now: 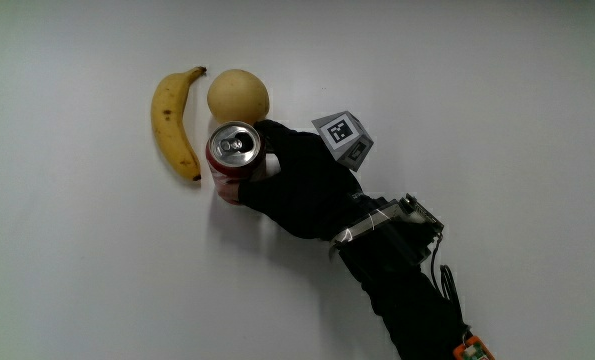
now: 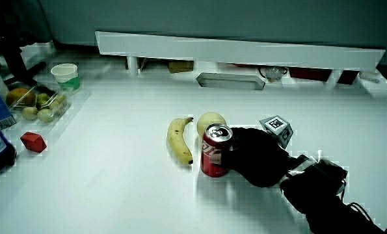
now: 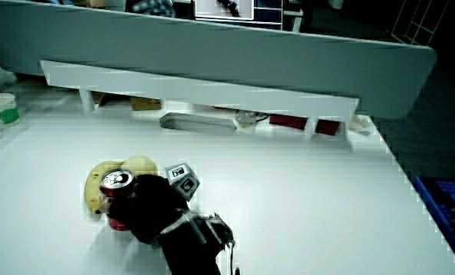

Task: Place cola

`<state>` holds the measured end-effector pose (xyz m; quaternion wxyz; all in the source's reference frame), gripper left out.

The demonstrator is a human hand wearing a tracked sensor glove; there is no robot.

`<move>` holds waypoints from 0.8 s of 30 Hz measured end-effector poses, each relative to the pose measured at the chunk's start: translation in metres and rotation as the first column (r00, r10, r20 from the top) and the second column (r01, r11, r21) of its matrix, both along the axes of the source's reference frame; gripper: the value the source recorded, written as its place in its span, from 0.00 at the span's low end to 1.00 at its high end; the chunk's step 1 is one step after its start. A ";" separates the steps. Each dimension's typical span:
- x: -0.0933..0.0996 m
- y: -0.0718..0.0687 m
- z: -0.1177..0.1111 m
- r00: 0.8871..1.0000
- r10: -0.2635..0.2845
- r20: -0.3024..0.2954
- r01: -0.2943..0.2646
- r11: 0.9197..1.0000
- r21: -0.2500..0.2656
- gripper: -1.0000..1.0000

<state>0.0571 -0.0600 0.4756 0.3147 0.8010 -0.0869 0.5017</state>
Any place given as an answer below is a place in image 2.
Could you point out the white rectangular tray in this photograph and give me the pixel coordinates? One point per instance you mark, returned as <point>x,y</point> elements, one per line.
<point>230,81</point>

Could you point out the red cola can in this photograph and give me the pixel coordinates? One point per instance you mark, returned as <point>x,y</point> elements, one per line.
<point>212,156</point>

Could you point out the clear glass jar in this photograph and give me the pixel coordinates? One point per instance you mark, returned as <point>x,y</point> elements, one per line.
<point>272,73</point>

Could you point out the yellow banana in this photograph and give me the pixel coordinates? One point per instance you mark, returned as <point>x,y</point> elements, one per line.
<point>177,139</point>

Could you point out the person's right forearm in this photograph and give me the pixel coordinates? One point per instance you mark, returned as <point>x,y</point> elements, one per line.
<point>329,214</point>

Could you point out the small green fruit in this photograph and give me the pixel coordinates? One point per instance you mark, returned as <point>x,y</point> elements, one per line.
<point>29,113</point>
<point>43,97</point>
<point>58,100</point>
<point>45,115</point>

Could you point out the brown cardboard box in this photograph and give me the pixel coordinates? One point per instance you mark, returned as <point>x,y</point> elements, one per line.
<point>180,66</point>

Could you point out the red cube block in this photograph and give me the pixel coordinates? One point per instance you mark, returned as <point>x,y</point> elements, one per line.
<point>33,142</point>

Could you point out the pale yellow round fruit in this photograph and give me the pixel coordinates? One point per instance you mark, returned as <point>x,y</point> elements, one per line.
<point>207,119</point>

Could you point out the small dark red box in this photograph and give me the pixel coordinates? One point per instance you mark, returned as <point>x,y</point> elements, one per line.
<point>347,77</point>

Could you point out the white raised shelf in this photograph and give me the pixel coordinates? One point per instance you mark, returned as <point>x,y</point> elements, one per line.
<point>238,50</point>

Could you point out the clear plastic fruit container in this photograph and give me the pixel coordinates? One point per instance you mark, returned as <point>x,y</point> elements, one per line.
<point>55,109</point>

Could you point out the black wrist tracker box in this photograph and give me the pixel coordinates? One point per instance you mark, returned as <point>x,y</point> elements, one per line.
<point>326,177</point>

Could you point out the orange brown fruit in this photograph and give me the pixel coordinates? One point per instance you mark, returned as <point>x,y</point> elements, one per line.
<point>20,96</point>

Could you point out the black stand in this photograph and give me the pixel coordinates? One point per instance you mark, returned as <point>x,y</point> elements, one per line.
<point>14,42</point>

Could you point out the large dark red box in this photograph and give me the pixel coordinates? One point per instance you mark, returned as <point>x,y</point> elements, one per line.
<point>310,74</point>

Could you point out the white and green paper cup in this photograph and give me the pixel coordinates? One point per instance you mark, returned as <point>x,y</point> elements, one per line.
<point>66,76</point>

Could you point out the person's right hand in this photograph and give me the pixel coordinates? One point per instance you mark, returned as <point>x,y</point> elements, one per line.
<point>258,159</point>

